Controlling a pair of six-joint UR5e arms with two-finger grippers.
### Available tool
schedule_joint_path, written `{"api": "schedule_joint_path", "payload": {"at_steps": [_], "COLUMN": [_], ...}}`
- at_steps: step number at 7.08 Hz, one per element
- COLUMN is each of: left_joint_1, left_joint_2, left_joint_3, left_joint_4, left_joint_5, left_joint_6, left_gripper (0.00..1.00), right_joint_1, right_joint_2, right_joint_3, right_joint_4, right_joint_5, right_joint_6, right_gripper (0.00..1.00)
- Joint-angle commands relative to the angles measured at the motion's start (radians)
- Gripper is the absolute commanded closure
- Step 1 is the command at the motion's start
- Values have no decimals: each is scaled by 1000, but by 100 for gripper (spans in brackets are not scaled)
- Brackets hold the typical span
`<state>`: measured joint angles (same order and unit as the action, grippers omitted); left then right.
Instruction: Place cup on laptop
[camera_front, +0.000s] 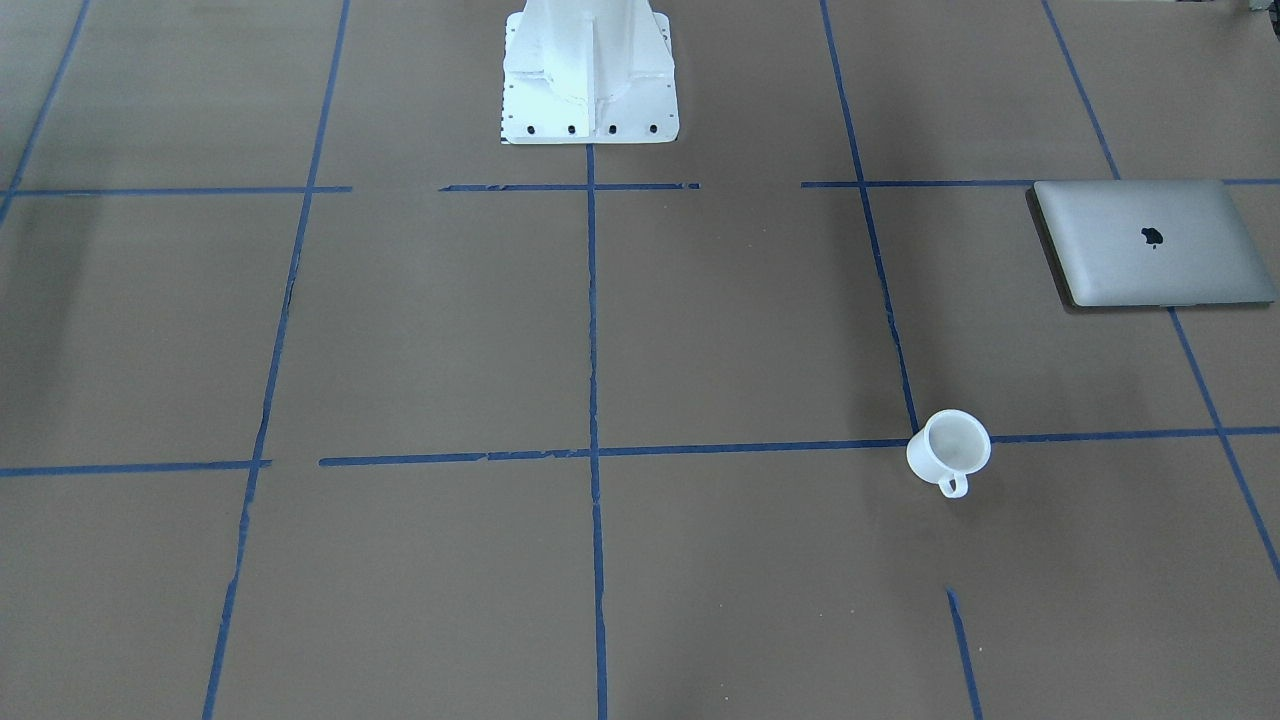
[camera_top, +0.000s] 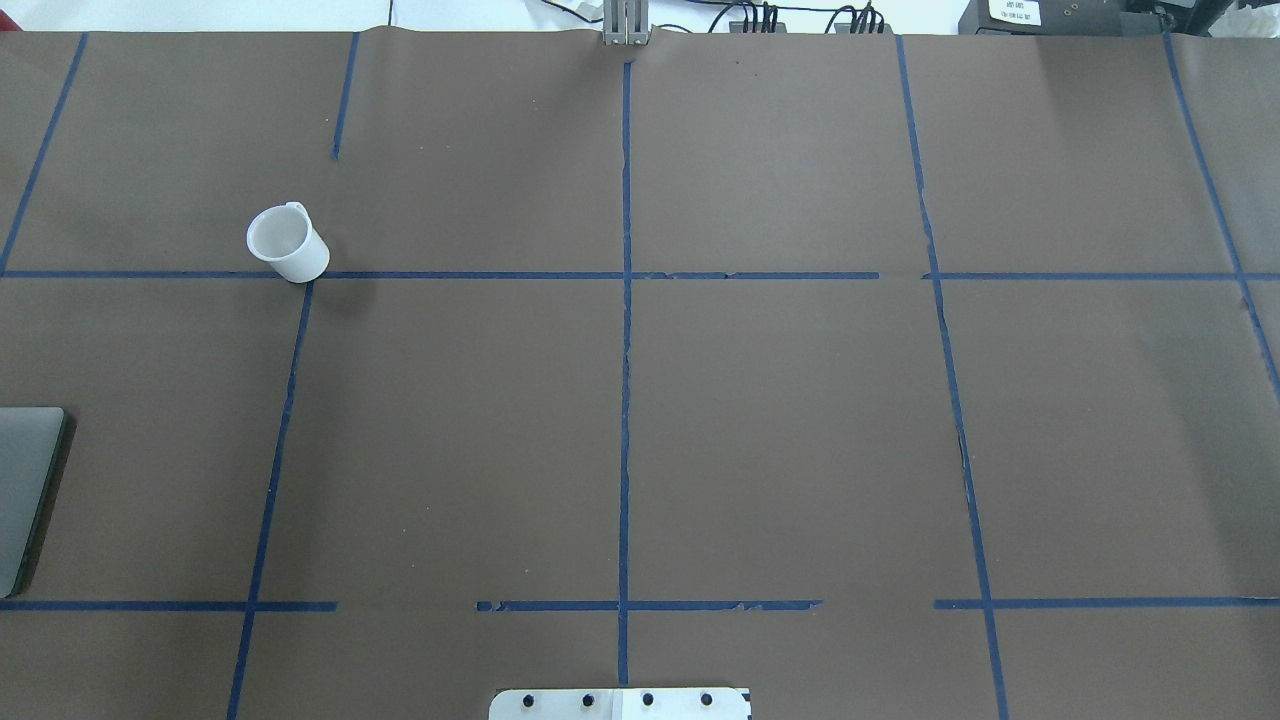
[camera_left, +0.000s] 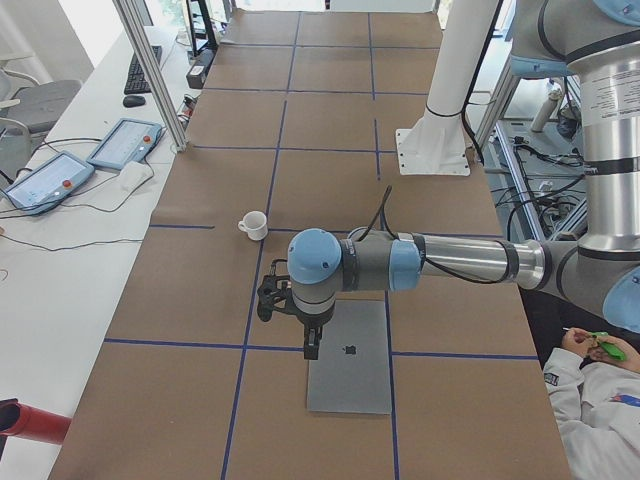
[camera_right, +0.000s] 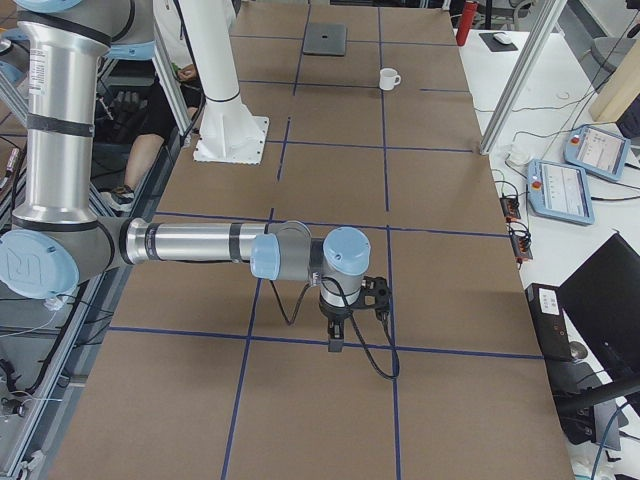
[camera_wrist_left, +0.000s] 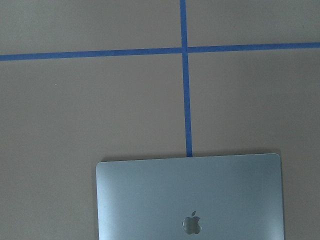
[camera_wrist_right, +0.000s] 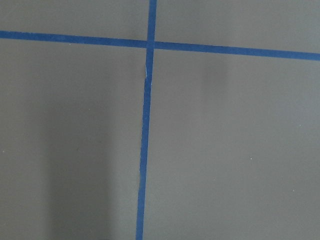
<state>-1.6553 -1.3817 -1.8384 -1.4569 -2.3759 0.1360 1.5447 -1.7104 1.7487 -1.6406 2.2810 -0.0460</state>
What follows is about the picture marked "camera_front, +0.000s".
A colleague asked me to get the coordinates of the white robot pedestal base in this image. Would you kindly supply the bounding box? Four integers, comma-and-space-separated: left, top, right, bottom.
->
500, 1, 680, 145

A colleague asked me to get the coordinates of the white ceramic cup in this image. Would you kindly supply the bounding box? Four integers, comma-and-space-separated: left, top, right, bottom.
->
906, 409, 992, 498

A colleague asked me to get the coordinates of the silver closed laptop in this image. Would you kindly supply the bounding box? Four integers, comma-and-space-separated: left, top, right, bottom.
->
1030, 179, 1277, 309

